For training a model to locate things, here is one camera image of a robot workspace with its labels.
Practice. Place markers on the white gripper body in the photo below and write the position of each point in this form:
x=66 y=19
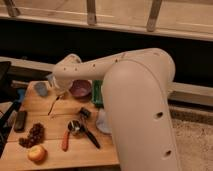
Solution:
x=62 y=87

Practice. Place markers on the silver metal fork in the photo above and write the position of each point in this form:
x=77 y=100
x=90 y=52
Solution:
x=50 y=113

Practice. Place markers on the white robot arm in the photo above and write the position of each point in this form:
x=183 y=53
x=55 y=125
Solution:
x=135 y=96

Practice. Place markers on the purple bowl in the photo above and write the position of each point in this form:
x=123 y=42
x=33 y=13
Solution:
x=80 y=88

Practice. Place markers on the blue-grey cup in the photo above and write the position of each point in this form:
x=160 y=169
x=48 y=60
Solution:
x=41 y=89

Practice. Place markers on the green plastic tray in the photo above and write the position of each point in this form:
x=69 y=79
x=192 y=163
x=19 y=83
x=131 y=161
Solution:
x=96 y=93

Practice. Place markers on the wooden cutting board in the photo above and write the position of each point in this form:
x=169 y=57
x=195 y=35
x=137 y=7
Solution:
x=81 y=151

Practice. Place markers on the black rectangular block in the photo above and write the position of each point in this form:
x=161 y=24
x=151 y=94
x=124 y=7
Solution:
x=20 y=121

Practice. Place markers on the bunch of dark grapes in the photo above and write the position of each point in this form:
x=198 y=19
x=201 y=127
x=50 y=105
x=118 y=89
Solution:
x=35 y=136

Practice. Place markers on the black object at left edge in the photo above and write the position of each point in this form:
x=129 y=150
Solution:
x=7 y=93

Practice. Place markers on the yellow-red apple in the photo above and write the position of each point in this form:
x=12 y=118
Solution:
x=36 y=153

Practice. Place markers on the black-handled kitchen tool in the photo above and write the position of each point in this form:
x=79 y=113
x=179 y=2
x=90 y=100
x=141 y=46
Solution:
x=85 y=114

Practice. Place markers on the red-handled measuring spoon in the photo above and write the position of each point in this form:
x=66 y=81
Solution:
x=72 y=128

